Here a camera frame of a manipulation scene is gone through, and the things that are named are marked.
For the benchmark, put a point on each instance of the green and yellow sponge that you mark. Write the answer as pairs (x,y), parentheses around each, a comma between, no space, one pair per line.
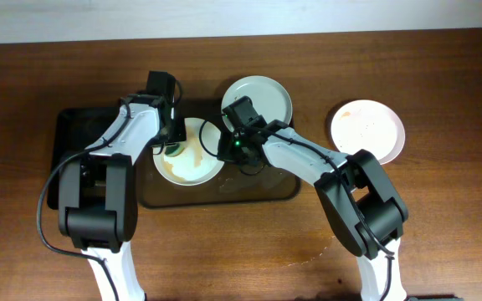
(174,150)

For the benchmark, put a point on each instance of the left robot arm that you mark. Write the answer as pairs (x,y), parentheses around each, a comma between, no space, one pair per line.
(102,235)

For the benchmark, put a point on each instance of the pale blue plate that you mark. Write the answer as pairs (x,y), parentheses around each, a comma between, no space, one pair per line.
(269,98)

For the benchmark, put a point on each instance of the transparent brown serving tray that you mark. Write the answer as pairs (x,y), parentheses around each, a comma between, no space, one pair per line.
(233,184)

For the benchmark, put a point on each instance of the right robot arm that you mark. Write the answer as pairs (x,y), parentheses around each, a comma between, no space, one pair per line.
(360,202)

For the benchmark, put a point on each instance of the black plastic tray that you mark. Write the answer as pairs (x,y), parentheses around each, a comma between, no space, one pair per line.
(77,128)

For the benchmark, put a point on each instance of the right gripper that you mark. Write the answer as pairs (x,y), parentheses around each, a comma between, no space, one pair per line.
(229,151)

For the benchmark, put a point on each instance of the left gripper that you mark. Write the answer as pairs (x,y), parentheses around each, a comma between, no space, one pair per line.
(174,136)

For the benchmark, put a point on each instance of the white plate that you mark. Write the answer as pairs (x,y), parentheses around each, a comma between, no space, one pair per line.
(192,165)
(365,124)

